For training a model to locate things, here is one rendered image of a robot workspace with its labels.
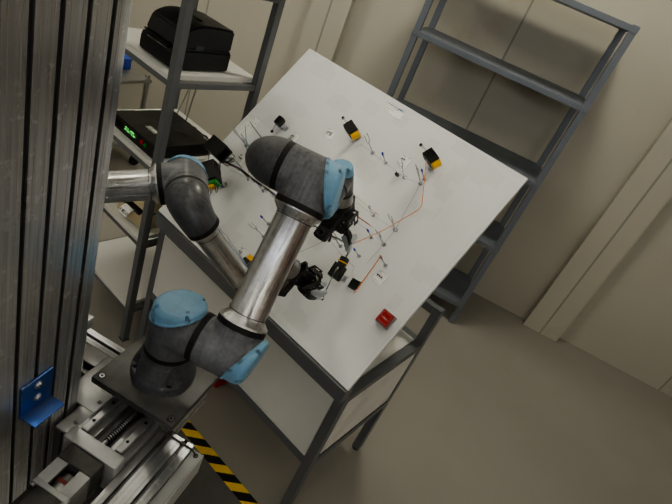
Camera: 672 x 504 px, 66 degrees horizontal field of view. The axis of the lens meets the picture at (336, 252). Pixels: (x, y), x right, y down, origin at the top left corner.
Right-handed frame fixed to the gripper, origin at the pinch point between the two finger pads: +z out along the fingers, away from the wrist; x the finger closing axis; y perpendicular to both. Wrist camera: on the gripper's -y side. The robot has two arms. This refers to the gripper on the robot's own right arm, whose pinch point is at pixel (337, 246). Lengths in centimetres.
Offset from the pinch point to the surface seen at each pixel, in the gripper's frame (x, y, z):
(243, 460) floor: 15, -54, 113
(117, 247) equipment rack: 148, -15, 88
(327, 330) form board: -6.9, -15.5, 28.2
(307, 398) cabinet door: -10, -32, 53
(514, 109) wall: 22, 248, 85
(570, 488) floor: -125, 61, 185
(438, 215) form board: -19.4, 37.9, 3.4
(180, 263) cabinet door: 75, -19, 45
